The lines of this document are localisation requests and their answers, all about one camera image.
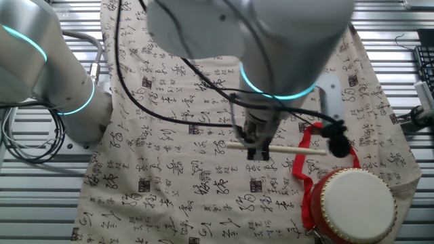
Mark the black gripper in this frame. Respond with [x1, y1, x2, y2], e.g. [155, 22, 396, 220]
[241, 117, 279, 162]

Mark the light wooden drumstick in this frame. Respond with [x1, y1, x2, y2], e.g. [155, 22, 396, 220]
[225, 141, 328, 157]

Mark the beige calligraphy print cloth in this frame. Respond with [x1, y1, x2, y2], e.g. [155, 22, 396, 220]
[70, 0, 423, 244]

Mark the black foam microphone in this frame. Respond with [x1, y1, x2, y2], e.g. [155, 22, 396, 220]
[319, 120, 351, 159]

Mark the small grey white box device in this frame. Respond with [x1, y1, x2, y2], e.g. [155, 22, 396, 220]
[414, 80, 434, 111]

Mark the black computer keyboard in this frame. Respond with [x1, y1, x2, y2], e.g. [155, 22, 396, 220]
[413, 45, 434, 96]

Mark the grey flat device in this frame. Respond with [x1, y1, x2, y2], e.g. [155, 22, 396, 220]
[403, 0, 434, 11]

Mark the red fabric drum strap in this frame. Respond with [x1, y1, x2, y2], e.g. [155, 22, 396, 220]
[291, 121, 362, 232]

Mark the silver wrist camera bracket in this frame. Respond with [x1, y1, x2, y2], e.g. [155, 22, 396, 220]
[315, 73, 346, 123]

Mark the black cable to gripper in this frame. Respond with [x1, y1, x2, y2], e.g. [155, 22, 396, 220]
[113, 0, 344, 130]

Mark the thin black wire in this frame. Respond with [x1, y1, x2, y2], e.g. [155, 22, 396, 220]
[394, 33, 418, 52]

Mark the grey cable with metal connector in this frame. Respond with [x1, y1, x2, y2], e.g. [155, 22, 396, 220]
[62, 29, 104, 85]

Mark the black and white cable bundle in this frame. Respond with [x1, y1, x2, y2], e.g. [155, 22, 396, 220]
[0, 100, 68, 165]

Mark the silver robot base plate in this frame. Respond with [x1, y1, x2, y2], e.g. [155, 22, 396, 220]
[45, 108, 96, 150]

